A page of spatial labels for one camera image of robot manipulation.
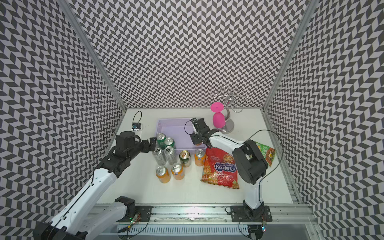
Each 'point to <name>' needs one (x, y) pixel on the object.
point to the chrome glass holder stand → (230, 95)
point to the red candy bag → (219, 168)
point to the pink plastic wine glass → (218, 118)
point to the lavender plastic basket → (179, 129)
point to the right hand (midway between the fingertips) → (197, 136)
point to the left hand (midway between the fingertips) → (147, 139)
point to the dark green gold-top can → (185, 156)
